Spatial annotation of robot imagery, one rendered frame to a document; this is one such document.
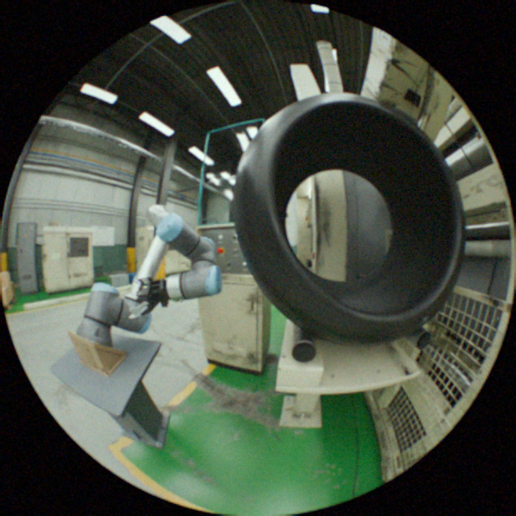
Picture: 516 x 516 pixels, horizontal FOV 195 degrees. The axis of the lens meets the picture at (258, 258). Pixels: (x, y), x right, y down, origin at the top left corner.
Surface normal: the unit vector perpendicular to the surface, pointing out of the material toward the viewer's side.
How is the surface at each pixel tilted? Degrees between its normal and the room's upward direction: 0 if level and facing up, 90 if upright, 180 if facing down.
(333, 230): 90
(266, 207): 92
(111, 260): 90
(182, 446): 0
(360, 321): 100
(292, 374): 90
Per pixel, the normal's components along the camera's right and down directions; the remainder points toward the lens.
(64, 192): 0.95, 0.03
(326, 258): -0.25, 0.05
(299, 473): 0.01, -1.00
